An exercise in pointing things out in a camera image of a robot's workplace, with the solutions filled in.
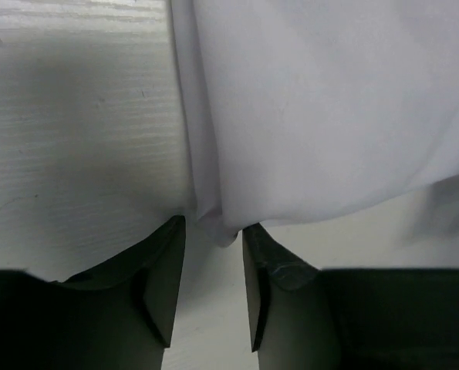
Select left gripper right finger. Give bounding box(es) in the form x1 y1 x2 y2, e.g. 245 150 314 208
242 224 459 369

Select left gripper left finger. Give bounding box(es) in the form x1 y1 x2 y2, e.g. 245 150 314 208
0 217 186 369

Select white t-shirt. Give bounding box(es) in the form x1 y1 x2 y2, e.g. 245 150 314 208
171 1 459 242

